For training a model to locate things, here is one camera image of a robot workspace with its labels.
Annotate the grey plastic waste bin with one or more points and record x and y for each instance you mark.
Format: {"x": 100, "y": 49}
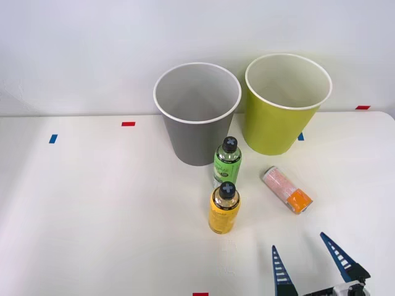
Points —
{"x": 197, "y": 142}

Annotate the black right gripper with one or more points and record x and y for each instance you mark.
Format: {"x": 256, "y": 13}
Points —
{"x": 358, "y": 290}

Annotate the yellow-label plastic bottle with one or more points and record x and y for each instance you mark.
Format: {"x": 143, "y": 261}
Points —
{"x": 222, "y": 214}

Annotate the yellow-green plastic waste bin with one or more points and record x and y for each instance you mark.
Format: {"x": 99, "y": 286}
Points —
{"x": 271, "y": 129}

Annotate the green-label plastic bottle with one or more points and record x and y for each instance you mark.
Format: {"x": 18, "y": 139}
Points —
{"x": 226, "y": 168}

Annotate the orange and pink drink can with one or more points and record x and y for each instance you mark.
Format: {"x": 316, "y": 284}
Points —
{"x": 285, "y": 189}

